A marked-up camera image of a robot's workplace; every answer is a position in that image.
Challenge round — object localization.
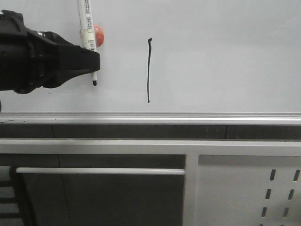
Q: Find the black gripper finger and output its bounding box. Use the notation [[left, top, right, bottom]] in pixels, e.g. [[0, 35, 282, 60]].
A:
[[43, 32, 100, 89]]

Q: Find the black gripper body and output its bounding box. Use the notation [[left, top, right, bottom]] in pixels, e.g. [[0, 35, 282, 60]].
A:
[[0, 10, 59, 94]]

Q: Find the red round magnet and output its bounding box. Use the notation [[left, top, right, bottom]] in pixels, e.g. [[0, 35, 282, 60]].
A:
[[92, 24, 105, 51]]

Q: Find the white whiteboard marker pen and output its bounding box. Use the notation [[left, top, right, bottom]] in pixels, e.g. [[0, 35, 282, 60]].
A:
[[76, 0, 98, 87]]

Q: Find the white horizontal metal rod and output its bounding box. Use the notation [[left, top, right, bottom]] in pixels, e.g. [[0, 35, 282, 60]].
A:
[[16, 167, 186, 175]]

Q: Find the white perforated metal panel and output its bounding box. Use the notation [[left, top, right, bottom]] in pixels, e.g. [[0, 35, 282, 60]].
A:
[[194, 155, 301, 226]]

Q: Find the whiteboard with aluminium frame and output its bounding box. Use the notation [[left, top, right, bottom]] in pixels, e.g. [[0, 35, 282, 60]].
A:
[[0, 0, 301, 125]]

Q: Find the white metal stand frame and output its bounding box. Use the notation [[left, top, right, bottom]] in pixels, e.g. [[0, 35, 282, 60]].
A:
[[0, 138, 301, 226]]

